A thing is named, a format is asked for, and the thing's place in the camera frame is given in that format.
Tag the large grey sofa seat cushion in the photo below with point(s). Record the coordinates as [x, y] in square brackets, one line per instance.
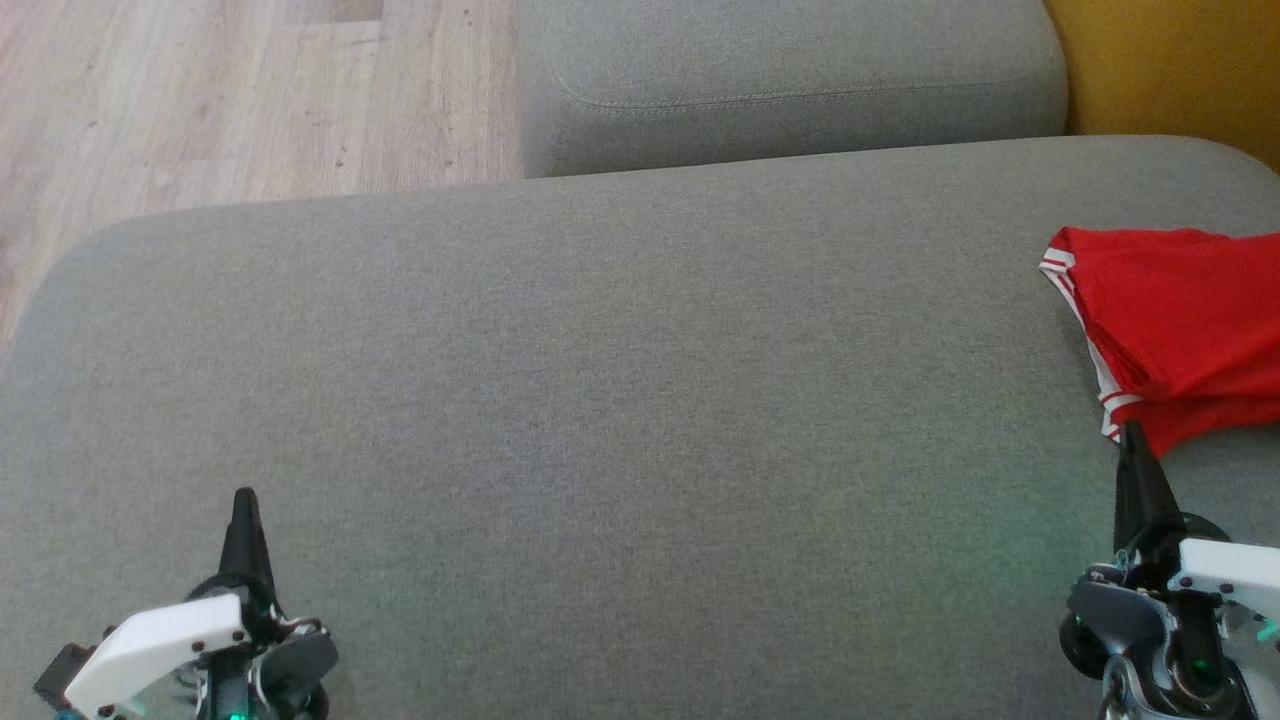
[640, 420]

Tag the yellow fabric backrest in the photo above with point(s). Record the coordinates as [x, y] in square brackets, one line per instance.
[1180, 60]

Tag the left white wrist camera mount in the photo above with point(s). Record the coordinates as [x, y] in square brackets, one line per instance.
[150, 645]

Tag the red white basketball jersey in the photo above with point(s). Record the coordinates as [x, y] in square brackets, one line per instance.
[1190, 320]

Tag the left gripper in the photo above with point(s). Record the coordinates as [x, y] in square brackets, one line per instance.
[285, 665]

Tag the small grey sofa cushion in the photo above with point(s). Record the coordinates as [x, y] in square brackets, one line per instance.
[790, 70]

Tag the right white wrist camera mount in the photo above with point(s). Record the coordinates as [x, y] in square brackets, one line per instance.
[1235, 575]

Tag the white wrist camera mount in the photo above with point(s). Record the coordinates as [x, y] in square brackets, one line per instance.
[150, 645]
[1235, 575]

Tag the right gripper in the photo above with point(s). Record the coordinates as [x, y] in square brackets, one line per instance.
[1130, 630]

